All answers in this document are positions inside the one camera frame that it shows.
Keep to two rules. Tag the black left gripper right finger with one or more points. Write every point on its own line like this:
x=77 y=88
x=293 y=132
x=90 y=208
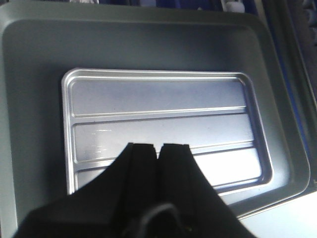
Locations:
x=202 y=211

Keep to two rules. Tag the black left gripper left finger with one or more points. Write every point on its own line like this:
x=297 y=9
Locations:
x=103 y=207

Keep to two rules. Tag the silver metal tray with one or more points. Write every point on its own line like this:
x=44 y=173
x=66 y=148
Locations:
x=215 y=113

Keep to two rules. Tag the right white roller track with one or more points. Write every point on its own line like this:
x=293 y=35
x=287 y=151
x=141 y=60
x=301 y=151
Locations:
x=233 y=6

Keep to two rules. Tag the grey plastic tray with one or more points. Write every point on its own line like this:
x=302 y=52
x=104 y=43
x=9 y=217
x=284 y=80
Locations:
x=41 y=41

